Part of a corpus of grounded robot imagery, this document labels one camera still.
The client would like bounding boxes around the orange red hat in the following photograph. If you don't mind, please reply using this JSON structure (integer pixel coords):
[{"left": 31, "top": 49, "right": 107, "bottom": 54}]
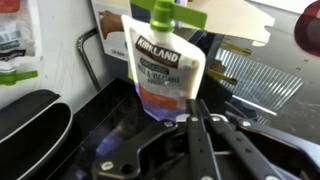
[{"left": 294, "top": 0, "right": 320, "bottom": 58}]

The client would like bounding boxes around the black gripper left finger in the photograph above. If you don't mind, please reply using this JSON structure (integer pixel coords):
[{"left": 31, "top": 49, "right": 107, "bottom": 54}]
[{"left": 90, "top": 98, "right": 223, "bottom": 180}]

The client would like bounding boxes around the grey bent metal rod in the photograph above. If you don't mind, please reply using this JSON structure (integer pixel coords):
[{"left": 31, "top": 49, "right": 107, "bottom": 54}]
[{"left": 76, "top": 27, "right": 102, "bottom": 93}]

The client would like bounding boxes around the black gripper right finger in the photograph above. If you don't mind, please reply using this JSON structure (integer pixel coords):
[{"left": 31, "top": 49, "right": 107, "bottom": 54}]
[{"left": 197, "top": 98, "right": 320, "bottom": 180}]

